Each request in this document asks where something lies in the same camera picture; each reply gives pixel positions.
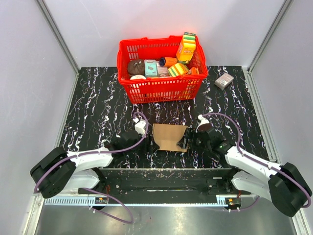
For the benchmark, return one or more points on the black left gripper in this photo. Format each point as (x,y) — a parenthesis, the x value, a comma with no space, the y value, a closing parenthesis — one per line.
(150,146)

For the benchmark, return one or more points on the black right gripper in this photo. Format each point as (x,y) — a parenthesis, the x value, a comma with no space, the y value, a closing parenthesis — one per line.
(189,134)

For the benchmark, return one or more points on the brown cardboard box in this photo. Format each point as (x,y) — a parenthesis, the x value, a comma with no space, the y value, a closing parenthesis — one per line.
(167,136)

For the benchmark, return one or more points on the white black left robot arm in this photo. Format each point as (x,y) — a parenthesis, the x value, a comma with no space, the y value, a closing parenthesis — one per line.
(62,170)

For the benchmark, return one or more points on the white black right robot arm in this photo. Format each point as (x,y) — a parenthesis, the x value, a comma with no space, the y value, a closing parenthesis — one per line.
(282,185)

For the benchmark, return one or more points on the pink small food box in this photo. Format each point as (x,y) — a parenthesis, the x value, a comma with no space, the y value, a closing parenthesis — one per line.
(161,71)

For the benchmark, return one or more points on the teal small carton box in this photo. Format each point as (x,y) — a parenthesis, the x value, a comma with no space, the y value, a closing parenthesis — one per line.
(150,68)

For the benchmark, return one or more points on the tall orange sponge box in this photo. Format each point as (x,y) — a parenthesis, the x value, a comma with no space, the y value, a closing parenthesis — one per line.
(186,48)

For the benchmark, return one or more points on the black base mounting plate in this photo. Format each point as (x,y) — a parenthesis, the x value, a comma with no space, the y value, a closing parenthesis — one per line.
(209,181)

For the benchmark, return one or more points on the white round lid container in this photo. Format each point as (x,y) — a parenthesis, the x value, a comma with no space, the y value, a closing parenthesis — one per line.
(136,77)

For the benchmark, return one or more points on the orange snack packet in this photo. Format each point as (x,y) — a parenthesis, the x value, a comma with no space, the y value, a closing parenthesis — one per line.
(193,71)

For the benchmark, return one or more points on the white wrapped tissue pack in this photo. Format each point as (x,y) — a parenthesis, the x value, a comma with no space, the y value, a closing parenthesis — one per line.
(223,81)

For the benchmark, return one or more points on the yellow green sponge pack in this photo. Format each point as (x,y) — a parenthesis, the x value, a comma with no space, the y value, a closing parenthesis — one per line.
(178,69)

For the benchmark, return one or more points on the red plastic shopping basket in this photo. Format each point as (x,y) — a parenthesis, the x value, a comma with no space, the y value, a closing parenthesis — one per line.
(155,89)

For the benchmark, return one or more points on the brown round chocolate cake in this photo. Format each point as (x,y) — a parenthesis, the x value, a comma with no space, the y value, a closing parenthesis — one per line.
(136,67)

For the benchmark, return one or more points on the orange cylindrical can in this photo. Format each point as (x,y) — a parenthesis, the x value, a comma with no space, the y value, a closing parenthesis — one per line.
(167,61)

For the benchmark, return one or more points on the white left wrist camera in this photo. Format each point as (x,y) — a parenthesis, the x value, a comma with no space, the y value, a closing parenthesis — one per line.
(140,126)

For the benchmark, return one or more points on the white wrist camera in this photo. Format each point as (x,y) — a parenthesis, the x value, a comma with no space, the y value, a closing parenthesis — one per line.
(204,124)
(140,126)

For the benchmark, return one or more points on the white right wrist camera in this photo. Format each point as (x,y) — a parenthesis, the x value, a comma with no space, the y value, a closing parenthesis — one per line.
(204,124)

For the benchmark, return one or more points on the aluminium frame rail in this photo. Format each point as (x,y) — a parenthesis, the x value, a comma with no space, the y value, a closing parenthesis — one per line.
(209,196)

